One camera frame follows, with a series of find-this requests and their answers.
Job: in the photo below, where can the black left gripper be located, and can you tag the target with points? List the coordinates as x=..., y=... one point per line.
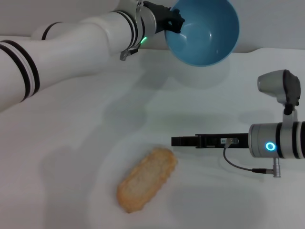
x=158, y=15

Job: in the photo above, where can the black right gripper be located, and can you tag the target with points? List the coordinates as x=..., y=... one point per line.
x=214, y=141

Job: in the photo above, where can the blue bowl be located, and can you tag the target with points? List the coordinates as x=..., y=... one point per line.
x=207, y=35

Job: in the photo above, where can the orange striped bread loaf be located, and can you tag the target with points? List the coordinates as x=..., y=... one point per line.
x=146, y=181

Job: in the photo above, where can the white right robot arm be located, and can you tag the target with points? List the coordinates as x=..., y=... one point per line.
x=286, y=143

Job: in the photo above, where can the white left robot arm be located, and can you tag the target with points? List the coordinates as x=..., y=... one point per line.
x=59, y=55

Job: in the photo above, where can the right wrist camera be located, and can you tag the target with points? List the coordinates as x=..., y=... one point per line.
x=281, y=84

